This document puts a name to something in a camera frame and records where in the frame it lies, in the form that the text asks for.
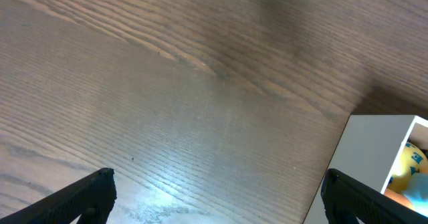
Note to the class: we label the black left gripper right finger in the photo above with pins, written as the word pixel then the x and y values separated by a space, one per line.
pixel 347 200

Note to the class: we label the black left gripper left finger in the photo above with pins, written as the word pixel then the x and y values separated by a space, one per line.
pixel 88 200

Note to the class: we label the yellow ball with blue letters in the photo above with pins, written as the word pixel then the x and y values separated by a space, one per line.
pixel 411 160

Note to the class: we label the yellow blue duck toy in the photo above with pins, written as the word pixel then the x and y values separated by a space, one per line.
pixel 414 197

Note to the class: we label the white cardboard box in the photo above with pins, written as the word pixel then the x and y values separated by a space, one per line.
pixel 367 149

